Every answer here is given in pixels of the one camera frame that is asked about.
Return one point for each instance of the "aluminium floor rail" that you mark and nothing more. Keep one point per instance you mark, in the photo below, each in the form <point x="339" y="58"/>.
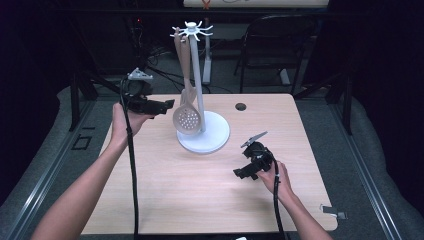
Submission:
<point x="362" y="166"/>
<point x="50" y="168"/>

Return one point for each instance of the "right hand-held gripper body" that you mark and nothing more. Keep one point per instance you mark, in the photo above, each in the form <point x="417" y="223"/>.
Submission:
<point x="260" y="158"/>

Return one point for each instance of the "small grey bracket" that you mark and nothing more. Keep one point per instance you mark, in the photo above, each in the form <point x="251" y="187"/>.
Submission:
<point x="330" y="210"/>

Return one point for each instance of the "black folding chair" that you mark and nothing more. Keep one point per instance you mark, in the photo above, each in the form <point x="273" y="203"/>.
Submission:
<point x="266" y="62"/>

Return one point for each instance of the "dark equipment with red light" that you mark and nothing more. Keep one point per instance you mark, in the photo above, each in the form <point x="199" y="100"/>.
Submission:
<point x="138" y="33"/>

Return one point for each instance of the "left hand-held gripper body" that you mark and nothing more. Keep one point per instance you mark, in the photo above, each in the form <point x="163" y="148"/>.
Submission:
<point x="138" y="91"/>

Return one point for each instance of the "beige perforated skimmer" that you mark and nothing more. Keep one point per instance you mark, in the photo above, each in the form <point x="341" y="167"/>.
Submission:
<point x="186" y="120"/>

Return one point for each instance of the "white utensil rack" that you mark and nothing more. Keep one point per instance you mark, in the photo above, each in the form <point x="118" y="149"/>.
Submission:
<point x="213" y="136"/>

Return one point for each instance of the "orange clamp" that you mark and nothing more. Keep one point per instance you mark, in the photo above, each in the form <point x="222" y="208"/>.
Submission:
<point x="206" y="4"/>

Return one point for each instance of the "white table foot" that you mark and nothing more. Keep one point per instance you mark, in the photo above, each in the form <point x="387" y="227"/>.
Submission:
<point x="285" y="77"/>

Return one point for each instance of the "person's left hand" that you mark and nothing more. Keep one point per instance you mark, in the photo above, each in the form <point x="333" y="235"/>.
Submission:
<point x="118" y="123"/>

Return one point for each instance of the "small white object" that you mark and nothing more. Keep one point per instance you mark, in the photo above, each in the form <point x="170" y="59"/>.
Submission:
<point x="241" y="238"/>

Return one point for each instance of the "white table leg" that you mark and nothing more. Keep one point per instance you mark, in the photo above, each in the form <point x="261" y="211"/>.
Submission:
<point x="207" y="70"/>

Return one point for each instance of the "black metal frame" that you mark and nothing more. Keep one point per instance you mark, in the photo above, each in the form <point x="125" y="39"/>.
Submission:
<point x="75" y="100"/>
<point x="347" y="106"/>

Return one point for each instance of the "person's right hand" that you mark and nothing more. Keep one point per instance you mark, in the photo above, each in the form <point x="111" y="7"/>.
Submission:
<point x="285" y="186"/>

